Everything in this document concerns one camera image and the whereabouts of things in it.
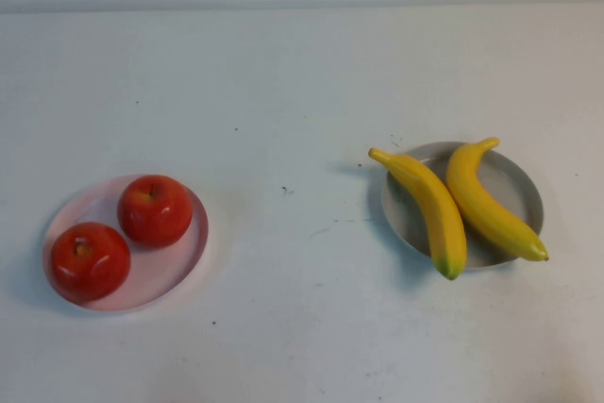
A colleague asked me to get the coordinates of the green-tipped yellow banana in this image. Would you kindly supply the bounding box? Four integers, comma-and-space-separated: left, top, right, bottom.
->
367, 147, 468, 281

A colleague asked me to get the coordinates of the red plastic apple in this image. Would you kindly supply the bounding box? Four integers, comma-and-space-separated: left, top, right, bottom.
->
116, 174, 194, 249
50, 222, 132, 303

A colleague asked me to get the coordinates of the yellow plastic banana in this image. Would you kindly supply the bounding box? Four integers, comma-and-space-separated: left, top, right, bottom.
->
445, 136, 550, 262

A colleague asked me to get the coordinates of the grey round plate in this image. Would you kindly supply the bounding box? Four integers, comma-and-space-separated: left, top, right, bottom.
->
380, 141, 545, 272

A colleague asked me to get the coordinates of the pink round plate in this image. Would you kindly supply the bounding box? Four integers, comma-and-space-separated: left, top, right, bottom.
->
42, 174, 210, 312

